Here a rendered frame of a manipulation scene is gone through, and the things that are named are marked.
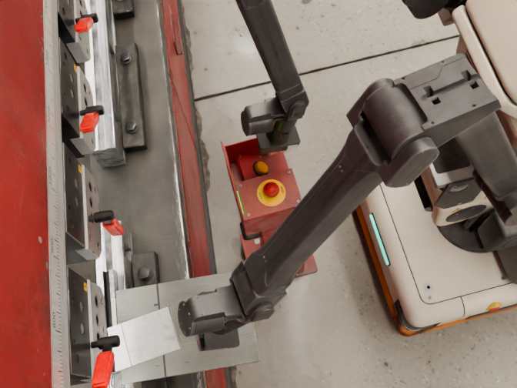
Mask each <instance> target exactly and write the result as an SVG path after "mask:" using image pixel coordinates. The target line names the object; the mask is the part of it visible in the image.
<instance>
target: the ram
mask: <svg viewBox="0 0 517 388"><path fill-rule="evenodd" d="M52 46H53V72H54V98H55V149H56V175H57V200H58V251H59V278H60V303H61V329H62V380H63V388H70V369H69V346H68V302H67V279H66V257H65V213H64V190H63V168H62V124H61V101H60V78H59V56H58V12H57V0H52ZM0 388H53V360H52V297H51V264H50V232H49V200H48V136H47V105H46V72H45V9H44V0H0Z"/></svg>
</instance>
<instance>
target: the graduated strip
mask: <svg viewBox="0 0 517 388"><path fill-rule="evenodd" d="M44 9H45V72H46V105H47V136H48V200H49V232H50V264H51V297H52V360H53V388H63V380H62V329H61V303H60V278H59V251H58V200H57V175H56V149H55V98H54V72H53V46H52V0H44Z"/></svg>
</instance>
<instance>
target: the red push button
mask: <svg viewBox="0 0 517 388"><path fill-rule="evenodd" d="M263 192H264V193H265V195H266V196H268V197H274V196H276V195H277V194H278V193H279V186H278V185H277V184H276V183H275V182H268V183H266V184H265V185H264V187H263Z"/></svg>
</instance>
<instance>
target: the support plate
mask: <svg viewBox="0 0 517 388"><path fill-rule="evenodd" d="M231 276H232V272H228V273H219V274H215V275H210V276H201V277H196V278H191V279H183V280H178V281H173V282H168V283H159V284H158V292H159V301H160V309H163V308H165V307H168V304H169V305H170V307H171V309H172V314H173V316H174V319H175V324H176V327H177V330H178V334H179V337H180V340H181V343H182V348H181V349H179V350H175V351H173V352H170V353H166V354H165V366H166V374H167V377H170V376H178V375H183V374H188V373H197V372H202V371H206V370H215V369H220V368H225V367H230V366H237V365H242V364H247V363H256V362H259V361H260V360H259V351H258V346H257V340H256V335H255V326H254V322H251V323H248V324H246V325H244V326H242V327H240V328H238V337H239V342H240V344H239V346H237V347H235V348H231V349H225V350H212V351H205V352H200V351H199V348H198V340H199V337H198V335H195V336H188V337H187V336H184V334H183V333H182V331H181V329H180V326H179V323H178V305H179V303H180V302H181V301H184V300H187V299H189V298H191V297H193V296H197V295H198V294H199V293H201V292H210V291H215V289H216V288H217V287H222V286H230V285H231V283H230V281H229V279H230V277H231ZM115 292H116V304H117V316H118V324H120V323H121V324H122V323H124V322H126V321H129V320H131V319H135V318H138V317H140V316H144V315H146V314H149V313H152V312H155V311H157V310H158V306H154V304H157V303H158V298H157V289H156V284H155V285H150V286H141V287H136V288H131V289H123V290H118V291H115ZM121 375H122V384H123V385H124V384H129V383H137V382H142V381H147V380H156V379H161V378H165V373H164V364H163V356H158V357H156V358H154V359H151V360H147V361H145V362H143V363H139V364H137V365H134V366H130V367H129V368H126V369H123V370H121Z"/></svg>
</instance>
